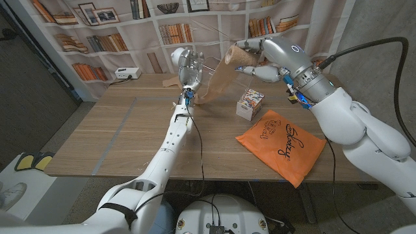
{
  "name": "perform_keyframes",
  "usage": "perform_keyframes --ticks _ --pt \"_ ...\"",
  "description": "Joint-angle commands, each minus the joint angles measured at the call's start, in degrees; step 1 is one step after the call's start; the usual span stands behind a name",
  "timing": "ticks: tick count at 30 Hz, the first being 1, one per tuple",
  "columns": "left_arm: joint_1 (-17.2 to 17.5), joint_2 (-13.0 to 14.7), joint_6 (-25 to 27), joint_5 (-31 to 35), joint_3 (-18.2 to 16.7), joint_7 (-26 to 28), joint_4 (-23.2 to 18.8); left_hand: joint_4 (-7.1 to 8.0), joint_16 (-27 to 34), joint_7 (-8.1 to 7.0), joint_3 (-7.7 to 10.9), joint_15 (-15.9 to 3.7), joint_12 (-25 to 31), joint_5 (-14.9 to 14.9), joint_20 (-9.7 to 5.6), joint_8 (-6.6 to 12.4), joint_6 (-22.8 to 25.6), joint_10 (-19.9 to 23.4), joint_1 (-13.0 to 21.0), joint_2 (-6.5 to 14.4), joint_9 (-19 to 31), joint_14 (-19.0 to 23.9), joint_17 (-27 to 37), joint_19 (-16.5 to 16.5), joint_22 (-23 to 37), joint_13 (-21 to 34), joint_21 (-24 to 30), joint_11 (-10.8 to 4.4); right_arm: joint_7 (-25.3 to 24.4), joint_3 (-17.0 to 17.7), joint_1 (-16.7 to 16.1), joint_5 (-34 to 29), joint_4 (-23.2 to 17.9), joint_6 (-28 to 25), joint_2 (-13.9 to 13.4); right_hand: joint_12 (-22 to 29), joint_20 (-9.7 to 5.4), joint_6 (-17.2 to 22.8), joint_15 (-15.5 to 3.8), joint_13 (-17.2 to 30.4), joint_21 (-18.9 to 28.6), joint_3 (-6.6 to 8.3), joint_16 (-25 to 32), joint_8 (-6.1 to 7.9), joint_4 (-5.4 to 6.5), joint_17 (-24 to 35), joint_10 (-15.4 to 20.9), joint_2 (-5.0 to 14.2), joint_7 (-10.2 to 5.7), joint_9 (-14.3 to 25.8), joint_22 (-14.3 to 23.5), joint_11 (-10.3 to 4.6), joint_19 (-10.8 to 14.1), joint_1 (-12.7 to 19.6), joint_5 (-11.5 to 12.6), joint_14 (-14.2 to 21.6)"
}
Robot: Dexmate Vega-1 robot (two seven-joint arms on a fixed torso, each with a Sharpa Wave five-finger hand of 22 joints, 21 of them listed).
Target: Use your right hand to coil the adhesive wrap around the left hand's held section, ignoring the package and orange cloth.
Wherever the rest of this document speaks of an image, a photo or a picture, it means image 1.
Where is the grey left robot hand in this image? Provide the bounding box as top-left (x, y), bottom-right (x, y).
top-left (177, 47), bottom-right (205, 99)

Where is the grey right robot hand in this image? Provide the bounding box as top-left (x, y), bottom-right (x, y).
top-left (233, 36), bottom-right (337, 109)

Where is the clear plastic jar white lid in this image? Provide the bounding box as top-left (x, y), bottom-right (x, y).
top-left (170, 47), bottom-right (256, 100)

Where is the tan adhesive wrap roll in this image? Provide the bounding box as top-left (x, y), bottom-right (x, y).
top-left (161, 44), bottom-right (261, 105)

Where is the orange cloth with black print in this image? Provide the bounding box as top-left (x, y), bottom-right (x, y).
top-left (235, 109), bottom-right (327, 189)

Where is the colourful printed cardboard box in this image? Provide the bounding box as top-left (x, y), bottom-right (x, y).
top-left (235, 88), bottom-right (265, 122)

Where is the white power strip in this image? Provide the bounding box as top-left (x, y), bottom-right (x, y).
top-left (114, 67), bottom-right (142, 80)

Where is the printed bookshelf backdrop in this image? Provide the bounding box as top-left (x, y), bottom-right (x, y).
top-left (30, 0), bottom-right (357, 101)

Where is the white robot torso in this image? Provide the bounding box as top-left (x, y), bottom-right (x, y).
top-left (175, 194), bottom-right (270, 234)

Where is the dark metal table leg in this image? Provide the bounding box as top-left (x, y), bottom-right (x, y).
top-left (297, 183), bottom-right (318, 225)

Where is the yellow black foot pedal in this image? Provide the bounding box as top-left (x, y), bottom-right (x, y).
top-left (14, 153), bottom-right (35, 172)
top-left (33, 151), bottom-right (55, 172)

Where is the white floor platform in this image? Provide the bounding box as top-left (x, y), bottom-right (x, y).
top-left (0, 152), bottom-right (90, 227)

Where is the white sneaker of person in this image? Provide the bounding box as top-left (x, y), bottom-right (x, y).
top-left (0, 181), bottom-right (28, 212)

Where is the black power strip cord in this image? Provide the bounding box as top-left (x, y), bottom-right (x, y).
top-left (109, 75), bottom-right (133, 86)

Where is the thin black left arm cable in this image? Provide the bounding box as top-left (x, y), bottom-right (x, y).
top-left (135, 105), bottom-right (206, 212)

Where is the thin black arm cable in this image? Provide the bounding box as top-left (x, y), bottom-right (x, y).
top-left (324, 136), bottom-right (354, 234)
top-left (135, 105), bottom-right (206, 212)

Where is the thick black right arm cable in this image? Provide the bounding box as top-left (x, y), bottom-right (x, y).
top-left (318, 36), bottom-right (416, 148)

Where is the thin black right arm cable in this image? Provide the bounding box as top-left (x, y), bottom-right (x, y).
top-left (324, 136), bottom-right (354, 234)

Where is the thin black torso cable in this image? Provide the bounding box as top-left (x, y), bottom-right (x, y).
top-left (190, 194), bottom-right (222, 227)

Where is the black wall handle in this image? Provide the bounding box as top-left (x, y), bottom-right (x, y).
top-left (0, 28), bottom-right (20, 42)

